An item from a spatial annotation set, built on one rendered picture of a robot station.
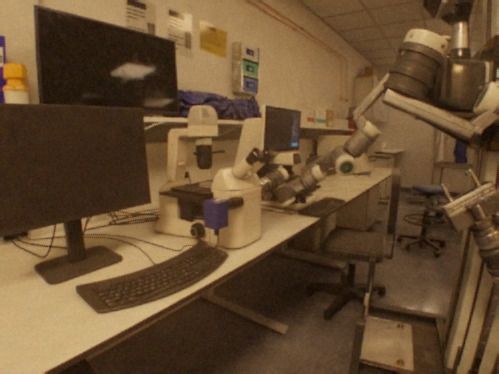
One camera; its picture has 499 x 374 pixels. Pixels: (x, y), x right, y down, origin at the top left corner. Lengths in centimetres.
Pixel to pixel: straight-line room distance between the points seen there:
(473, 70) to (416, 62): 26
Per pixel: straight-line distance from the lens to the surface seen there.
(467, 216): 88
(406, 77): 88
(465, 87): 107
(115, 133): 104
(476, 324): 129
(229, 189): 103
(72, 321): 81
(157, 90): 160
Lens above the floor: 118
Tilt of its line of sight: 10 degrees down
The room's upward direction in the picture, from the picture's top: straight up
